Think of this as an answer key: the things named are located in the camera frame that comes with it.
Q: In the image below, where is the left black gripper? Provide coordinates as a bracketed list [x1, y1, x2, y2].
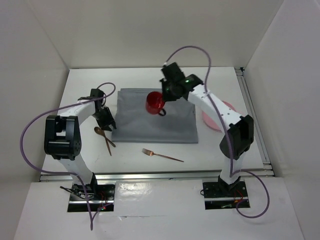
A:
[91, 106, 116, 132]

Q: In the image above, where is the copper knife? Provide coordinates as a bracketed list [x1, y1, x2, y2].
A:
[103, 136, 112, 156]

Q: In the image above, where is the copper spoon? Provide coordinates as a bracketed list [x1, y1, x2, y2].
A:
[94, 126, 116, 148]

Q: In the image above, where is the red mug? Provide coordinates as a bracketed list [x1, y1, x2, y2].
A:
[145, 91, 167, 117]

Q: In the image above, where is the grey cloth placemat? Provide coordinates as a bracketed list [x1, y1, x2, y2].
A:
[111, 88, 198, 144]

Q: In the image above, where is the pink plate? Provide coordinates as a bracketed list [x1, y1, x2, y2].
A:
[202, 100, 236, 133]

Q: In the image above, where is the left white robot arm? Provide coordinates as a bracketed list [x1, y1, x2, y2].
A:
[44, 88, 116, 200]

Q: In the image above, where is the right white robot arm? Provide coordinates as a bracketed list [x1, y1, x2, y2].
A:
[160, 62, 254, 196]

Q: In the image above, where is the copper fork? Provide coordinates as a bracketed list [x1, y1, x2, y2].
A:
[141, 148, 184, 163]

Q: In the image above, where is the front aluminium rail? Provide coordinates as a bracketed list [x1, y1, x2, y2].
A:
[39, 165, 275, 182]

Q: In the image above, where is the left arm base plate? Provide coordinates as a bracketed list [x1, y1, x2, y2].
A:
[60, 183, 116, 213]

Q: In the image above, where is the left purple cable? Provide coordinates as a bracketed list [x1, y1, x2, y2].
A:
[19, 82, 117, 231]

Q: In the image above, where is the purple cable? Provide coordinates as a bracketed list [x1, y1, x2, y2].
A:
[19, 82, 117, 231]
[164, 45, 271, 220]

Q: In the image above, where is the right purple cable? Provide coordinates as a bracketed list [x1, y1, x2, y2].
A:
[164, 45, 271, 220]

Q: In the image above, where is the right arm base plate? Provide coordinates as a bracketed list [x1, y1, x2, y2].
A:
[200, 181, 251, 210]

